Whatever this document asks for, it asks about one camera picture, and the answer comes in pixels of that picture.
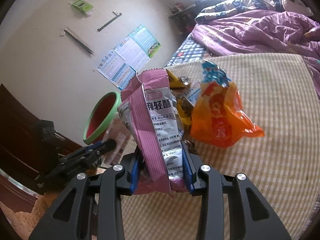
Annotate orange plastic snack bag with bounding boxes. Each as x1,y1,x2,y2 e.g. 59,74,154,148
190,60,265,148

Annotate pink silver snack wrapper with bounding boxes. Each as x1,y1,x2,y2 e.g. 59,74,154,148
118,69,187,194

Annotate blue patchwork quilt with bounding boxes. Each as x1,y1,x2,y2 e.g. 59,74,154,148
195,0,313,24

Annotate red bin with green rim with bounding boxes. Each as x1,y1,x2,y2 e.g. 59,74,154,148
83,92,121,145

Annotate yellow crumpled wrapper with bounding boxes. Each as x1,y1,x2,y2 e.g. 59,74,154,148
166,69,194,129

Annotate educational wall posters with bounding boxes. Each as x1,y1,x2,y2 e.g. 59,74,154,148
96,24,161,90

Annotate dark hanging wall strip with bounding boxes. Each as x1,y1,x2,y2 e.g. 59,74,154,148
60,27,94,55

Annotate green wall tissue box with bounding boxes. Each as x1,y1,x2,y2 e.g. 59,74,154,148
71,0,94,16

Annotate black wall rail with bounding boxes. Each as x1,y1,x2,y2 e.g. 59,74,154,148
97,11,122,32

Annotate blue plaid bed sheet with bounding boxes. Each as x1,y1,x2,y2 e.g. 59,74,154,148
164,34,215,67

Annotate purple quilt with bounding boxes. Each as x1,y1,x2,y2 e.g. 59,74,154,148
191,10,319,91

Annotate dark side table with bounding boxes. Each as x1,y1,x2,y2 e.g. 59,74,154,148
168,3,199,36

